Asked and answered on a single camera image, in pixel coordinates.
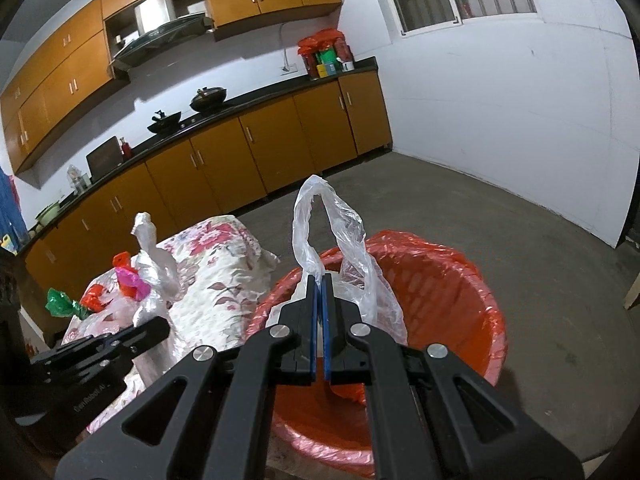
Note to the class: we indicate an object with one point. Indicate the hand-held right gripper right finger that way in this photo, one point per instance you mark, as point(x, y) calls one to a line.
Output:
point(327, 332)

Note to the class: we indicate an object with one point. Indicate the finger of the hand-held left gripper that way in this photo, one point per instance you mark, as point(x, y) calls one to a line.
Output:
point(145, 334)

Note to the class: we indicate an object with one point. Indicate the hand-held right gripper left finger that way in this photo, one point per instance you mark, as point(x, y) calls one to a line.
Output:
point(313, 332)

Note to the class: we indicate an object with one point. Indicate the red plastic bag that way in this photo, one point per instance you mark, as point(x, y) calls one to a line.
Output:
point(92, 300)

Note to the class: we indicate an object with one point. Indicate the clear plastic bag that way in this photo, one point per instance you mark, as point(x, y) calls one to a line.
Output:
point(350, 240)

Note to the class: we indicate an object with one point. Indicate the pink plastic wrapper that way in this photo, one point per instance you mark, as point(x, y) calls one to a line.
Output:
point(131, 282)

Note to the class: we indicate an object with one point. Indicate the white crumpled plastic bag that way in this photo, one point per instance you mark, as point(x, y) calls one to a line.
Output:
point(157, 260)

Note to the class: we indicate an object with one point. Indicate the small red plastic wrapper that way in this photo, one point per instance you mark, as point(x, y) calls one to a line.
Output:
point(121, 260)

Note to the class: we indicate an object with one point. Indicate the green plastic wrapper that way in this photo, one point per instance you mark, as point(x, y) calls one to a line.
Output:
point(61, 302)

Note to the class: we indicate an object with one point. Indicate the floral tablecloth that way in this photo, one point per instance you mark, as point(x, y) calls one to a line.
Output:
point(210, 280)

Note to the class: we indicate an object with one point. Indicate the green pot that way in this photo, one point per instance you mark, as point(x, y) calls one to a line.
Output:
point(47, 213)

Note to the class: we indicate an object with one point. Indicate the clear bag with contents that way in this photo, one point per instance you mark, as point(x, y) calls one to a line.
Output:
point(76, 177)

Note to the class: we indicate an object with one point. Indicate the red bottle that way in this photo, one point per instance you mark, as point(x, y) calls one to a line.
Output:
point(127, 149)

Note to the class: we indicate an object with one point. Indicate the blue cloth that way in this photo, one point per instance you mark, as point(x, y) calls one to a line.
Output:
point(10, 205)

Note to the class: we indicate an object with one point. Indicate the wooden lower cabinets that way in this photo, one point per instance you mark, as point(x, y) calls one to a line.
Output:
point(240, 155)

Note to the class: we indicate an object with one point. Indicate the wooden cabinets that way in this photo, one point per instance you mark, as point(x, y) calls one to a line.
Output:
point(240, 155)
point(55, 75)

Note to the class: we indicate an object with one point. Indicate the black open wok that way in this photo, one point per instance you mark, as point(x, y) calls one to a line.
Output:
point(164, 122)

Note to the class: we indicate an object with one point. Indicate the black lidded wok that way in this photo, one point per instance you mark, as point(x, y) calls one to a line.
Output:
point(208, 99)

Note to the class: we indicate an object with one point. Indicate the black kitchen countertop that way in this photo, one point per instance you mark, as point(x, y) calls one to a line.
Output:
point(270, 92)

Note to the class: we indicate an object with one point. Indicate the white cup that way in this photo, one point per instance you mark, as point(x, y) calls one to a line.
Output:
point(348, 66)

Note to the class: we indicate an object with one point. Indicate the wooden upper cabinets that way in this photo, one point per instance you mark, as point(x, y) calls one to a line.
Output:
point(55, 75)

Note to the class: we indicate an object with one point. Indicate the green container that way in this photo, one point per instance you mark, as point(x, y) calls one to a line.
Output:
point(327, 57)

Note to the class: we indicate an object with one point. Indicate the large red bag on counter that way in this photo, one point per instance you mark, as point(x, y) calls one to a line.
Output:
point(320, 40)

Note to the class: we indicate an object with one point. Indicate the steel range hood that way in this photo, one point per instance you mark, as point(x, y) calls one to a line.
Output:
point(160, 40)

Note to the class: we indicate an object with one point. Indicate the wooden plank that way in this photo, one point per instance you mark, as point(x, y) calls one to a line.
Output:
point(632, 290)

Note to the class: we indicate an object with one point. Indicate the wall power outlet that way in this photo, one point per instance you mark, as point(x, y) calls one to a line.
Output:
point(289, 69)

